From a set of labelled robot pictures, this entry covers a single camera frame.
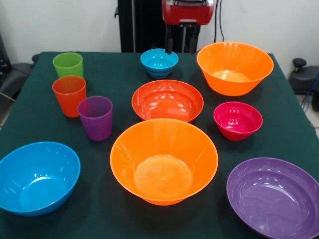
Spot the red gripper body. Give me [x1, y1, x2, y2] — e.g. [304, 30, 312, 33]
[161, 0, 215, 28]

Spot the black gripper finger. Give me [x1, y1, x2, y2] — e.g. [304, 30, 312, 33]
[189, 26, 200, 55]
[165, 25, 174, 55]

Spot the small blue bowl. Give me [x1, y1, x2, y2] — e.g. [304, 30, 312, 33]
[140, 48, 179, 79]

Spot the large orange bowl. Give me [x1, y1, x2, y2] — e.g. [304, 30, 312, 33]
[196, 41, 275, 97]
[110, 118, 219, 206]

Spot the red-orange bowl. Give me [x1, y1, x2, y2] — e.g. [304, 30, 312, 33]
[131, 79, 204, 123]

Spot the dark green tablecloth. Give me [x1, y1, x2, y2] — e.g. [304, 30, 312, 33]
[0, 51, 319, 239]

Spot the pink bowl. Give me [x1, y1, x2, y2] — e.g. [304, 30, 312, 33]
[213, 101, 263, 141]

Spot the green cup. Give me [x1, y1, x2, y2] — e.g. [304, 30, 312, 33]
[52, 52, 84, 78]

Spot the purple cup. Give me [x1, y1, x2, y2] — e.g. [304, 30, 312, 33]
[77, 96, 114, 141]

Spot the orange cup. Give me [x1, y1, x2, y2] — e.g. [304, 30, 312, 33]
[52, 75, 87, 118]

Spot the purple bowl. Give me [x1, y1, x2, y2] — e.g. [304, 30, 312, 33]
[226, 157, 319, 239]

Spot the large blue bowl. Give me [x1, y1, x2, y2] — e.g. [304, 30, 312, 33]
[0, 141, 81, 217]

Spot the black cable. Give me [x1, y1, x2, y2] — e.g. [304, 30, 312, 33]
[213, 0, 226, 43]

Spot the black pedestal leg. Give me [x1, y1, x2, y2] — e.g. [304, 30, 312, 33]
[288, 58, 319, 94]
[0, 32, 41, 100]

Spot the blue cable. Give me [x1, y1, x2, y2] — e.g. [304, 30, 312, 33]
[301, 74, 319, 113]

